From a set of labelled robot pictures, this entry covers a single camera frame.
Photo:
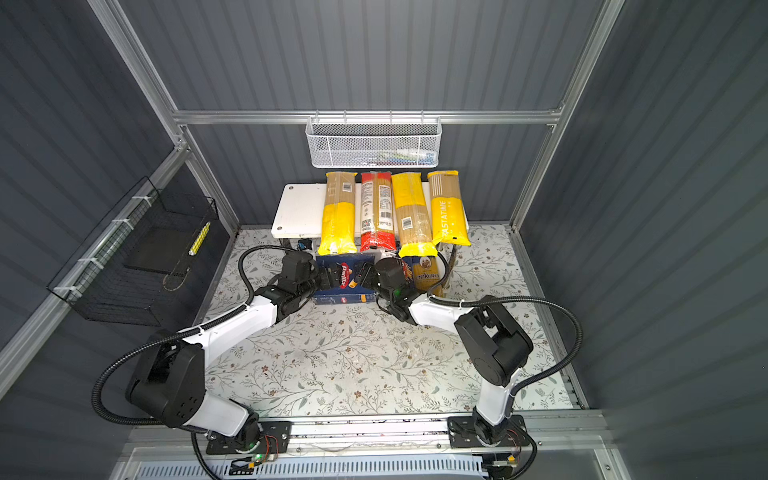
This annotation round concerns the white wire mesh basket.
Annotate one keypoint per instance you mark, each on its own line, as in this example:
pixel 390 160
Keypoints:
pixel 331 145

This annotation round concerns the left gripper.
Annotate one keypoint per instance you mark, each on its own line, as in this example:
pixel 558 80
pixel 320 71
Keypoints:
pixel 325 281

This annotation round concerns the white two-tier shelf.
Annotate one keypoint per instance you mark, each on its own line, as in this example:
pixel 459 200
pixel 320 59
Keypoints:
pixel 300 215

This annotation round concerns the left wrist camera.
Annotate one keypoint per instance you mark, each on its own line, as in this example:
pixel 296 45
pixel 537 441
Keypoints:
pixel 305 244

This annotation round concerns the blue Barilla pasta box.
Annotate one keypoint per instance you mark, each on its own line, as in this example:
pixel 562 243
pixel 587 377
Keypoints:
pixel 347 293

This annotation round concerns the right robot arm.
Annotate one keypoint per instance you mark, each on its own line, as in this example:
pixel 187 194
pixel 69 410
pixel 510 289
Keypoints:
pixel 496 344

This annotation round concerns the blue yellow spaghetti bag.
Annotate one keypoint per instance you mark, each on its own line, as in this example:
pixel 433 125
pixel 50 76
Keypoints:
pixel 424 271

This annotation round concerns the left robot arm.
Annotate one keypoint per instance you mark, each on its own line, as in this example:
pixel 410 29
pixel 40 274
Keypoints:
pixel 168 383

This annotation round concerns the yellow brush in basket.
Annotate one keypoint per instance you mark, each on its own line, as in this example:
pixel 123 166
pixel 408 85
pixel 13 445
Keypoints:
pixel 199 239

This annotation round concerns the items in white basket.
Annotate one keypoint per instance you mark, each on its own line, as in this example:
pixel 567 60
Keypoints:
pixel 399 158

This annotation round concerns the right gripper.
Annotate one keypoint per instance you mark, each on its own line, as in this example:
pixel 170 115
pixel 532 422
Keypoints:
pixel 372 271

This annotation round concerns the yellow clear spaghetti bag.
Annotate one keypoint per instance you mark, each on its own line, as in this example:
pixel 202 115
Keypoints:
pixel 338 223

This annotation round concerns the yellow barcode spaghetti bag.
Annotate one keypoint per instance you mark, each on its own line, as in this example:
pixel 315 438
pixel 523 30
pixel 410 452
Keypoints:
pixel 414 221

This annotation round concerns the red yellow spaghetti bag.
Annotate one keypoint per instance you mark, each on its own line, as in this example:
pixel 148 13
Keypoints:
pixel 377 212

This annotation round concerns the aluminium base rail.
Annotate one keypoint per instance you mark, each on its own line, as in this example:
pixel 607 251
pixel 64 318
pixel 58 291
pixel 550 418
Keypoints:
pixel 384 435

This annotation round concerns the black wire basket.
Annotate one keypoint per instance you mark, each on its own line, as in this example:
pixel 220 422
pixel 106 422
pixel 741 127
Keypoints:
pixel 138 271

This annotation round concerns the yellow Pastatime spaghetti bag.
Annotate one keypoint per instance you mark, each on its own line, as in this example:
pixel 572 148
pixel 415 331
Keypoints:
pixel 449 224

